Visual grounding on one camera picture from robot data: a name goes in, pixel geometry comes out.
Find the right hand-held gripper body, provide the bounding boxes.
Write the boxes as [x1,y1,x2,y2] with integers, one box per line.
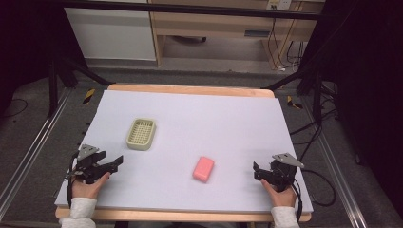
[267,152,306,193]

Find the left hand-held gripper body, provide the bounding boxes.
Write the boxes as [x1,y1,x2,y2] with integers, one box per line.
[67,143,107,185]

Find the beige soap dish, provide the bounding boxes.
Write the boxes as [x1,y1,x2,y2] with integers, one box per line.
[125,118,157,151]

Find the pink soap bar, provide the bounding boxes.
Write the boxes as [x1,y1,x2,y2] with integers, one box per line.
[192,156,216,184]

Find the person's left hand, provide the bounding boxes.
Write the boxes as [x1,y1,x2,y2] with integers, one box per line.
[70,171,112,200]

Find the person's right hand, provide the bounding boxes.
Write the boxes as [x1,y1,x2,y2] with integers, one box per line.
[259,178,297,209]

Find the yellow black floor tape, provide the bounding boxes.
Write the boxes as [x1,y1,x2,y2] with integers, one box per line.
[82,87,96,106]
[286,95,304,111]

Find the white foam board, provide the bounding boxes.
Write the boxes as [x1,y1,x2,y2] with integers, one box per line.
[53,89,315,214]

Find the wooden table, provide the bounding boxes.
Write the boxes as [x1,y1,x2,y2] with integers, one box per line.
[54,83,314,223]

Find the white cabinet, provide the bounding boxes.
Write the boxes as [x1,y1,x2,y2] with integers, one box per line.
[64,7,157,62]

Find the wooden desk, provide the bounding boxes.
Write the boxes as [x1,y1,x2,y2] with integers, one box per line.
[148,0,324,69]

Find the white power strip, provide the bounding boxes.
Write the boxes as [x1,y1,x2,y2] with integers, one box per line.
[266,0,293,11]

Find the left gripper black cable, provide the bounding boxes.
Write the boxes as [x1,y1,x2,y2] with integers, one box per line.
[65,151,81,209]

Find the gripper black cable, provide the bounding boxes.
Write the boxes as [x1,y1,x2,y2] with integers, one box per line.
[290,168,337,222]
[65,151,81,209]

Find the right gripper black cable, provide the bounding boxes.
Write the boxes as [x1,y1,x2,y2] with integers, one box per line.
[290,168,337,222]

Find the black floor cables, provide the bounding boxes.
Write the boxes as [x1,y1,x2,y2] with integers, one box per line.
[289,80,341,162]

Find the metal floor rail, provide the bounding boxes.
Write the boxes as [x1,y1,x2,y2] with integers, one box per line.
[300,94,378,228]
[0,87,73,219]

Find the black frame stand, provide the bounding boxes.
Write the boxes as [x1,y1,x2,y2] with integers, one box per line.
[47,56,113,119]
[260,67,324,125]

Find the bundle of hanging cables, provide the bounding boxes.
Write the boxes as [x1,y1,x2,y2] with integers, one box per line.
[267,9,305,72]

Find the black frame crossbar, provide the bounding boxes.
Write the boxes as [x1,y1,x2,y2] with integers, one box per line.
[60,0,321,21]

